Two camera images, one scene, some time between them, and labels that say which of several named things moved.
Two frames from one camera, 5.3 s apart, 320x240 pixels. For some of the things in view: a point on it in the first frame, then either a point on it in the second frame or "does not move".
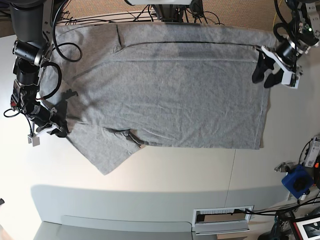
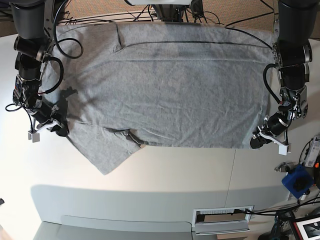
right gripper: (285, 54) to (266, 133)
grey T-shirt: (128, 85) does not move
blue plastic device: (298, 182) does not move
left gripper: (42, 117) does not move
